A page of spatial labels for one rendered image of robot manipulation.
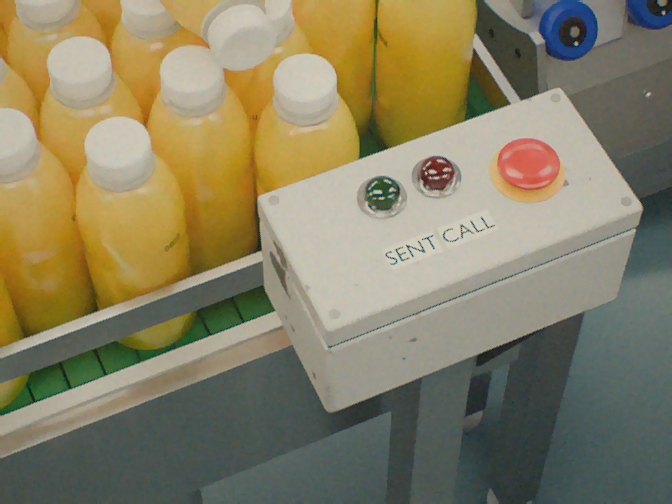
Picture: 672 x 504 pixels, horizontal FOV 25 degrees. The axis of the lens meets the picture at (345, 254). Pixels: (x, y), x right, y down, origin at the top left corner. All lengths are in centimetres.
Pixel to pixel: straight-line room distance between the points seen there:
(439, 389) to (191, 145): 23
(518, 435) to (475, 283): 92
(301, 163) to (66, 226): 15
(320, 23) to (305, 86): 11
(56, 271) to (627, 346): 125
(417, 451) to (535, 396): 60
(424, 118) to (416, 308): 28
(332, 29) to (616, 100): 28
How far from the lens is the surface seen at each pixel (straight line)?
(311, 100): 93
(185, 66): 95
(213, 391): 106
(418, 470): 112
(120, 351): 106
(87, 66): 95
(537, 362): 161
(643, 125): 124
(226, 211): 101
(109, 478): 112
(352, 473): 200
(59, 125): 98
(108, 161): 91
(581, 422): 206
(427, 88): 107
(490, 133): 90
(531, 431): 176
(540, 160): 88
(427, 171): 87
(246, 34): 90
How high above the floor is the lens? 181
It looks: 56 degrees down
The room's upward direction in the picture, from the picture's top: straight up
